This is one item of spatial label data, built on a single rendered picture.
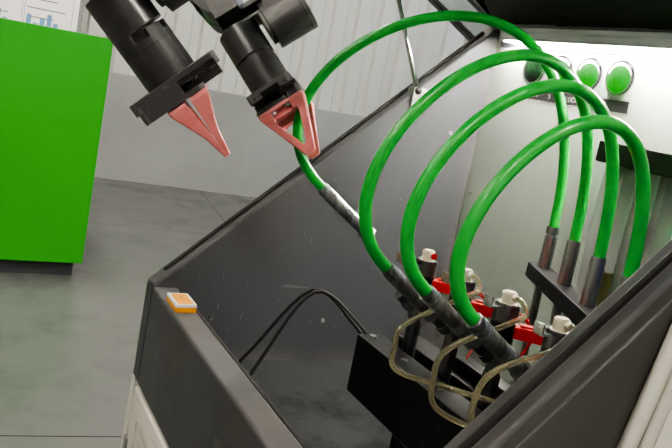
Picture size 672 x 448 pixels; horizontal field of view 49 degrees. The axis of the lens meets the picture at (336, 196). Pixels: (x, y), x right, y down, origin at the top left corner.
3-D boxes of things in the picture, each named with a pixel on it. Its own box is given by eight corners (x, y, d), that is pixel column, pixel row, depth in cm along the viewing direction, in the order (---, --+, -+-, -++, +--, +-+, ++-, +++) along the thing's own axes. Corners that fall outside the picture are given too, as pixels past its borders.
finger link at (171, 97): (248, 146, 77) (193, 69, 74) (191, 186, 76) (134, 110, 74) (243, 138, 83) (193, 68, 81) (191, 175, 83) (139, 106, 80)
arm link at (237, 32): (221, 44, 105) (211, 28, 99) (263, 18, 105) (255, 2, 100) (245, 83, 104) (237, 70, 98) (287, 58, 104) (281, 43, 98)
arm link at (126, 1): (86, -2, 77) (72, -2, 72) (140, -40, 77) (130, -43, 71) (127, 54, 79) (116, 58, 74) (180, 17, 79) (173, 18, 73)
